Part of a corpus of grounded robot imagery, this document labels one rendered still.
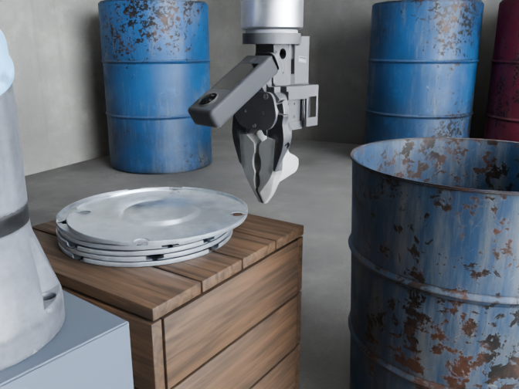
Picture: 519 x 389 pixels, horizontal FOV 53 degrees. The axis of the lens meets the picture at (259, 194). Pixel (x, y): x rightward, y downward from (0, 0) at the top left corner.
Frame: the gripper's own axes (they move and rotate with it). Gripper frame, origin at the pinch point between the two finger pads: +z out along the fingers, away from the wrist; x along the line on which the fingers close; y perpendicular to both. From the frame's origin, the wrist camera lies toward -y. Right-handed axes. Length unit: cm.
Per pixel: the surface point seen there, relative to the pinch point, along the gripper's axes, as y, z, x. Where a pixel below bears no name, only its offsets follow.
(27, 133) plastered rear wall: 62, 25, 231
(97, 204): -4.0, 8.0, 35.6
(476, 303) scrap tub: 21.9, 16.1, -21.0
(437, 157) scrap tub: 55, 4, 2
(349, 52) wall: 254, -14, 166
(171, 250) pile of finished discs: -4.5, 10.4, 13.8
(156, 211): -0.4, 7.5, 23.1
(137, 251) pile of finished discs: -8.7, 10.0, 16.3
